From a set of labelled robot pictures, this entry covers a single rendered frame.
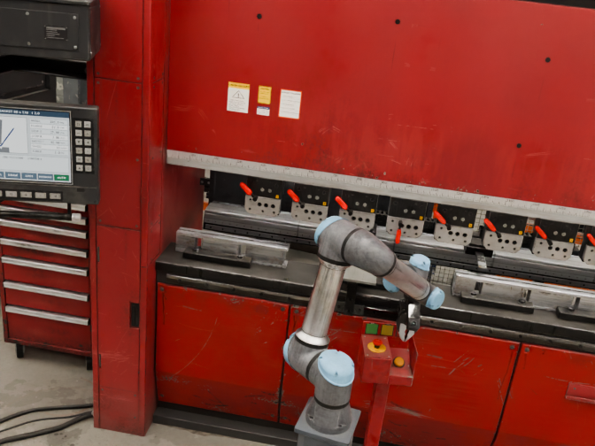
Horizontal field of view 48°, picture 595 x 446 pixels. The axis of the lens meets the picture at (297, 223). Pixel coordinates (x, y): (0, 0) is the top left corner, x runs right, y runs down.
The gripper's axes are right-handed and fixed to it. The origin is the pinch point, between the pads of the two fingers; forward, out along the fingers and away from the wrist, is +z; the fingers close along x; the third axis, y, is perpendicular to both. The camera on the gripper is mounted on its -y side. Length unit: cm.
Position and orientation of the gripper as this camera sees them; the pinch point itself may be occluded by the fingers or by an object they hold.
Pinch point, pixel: (405, 339)
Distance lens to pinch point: 264.5
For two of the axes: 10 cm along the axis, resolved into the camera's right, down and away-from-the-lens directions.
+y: 0.1, -4.6, 8.9
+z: -1.0, 8.8, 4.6
